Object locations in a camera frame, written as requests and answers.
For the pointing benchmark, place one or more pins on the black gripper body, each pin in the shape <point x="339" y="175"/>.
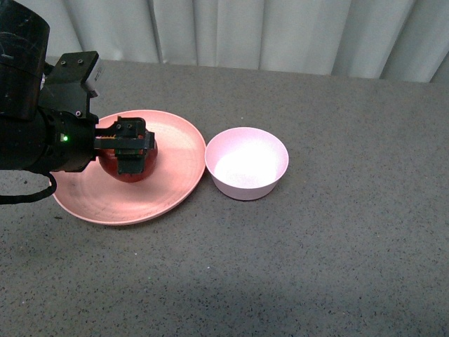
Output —
<point x="48" y="127"/>

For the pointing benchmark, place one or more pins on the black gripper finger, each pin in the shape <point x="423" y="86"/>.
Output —
<point x="123" y="127"/>
<point x="129" y="152"/>

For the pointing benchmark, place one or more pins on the red apple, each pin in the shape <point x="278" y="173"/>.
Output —
<point x="109" y="163"/>

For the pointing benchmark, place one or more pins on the pale pink bowl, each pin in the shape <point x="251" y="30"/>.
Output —
<point x="246" y="163"/>

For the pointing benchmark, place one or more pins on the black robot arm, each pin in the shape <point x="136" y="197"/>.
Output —
<point x="24" y="40"/>

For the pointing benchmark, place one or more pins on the pink round plate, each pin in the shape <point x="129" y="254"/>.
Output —
<point x="95" y="196"/>

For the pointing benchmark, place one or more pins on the grey-white curtain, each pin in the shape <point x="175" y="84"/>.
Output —
<point x="398" y="40"/>

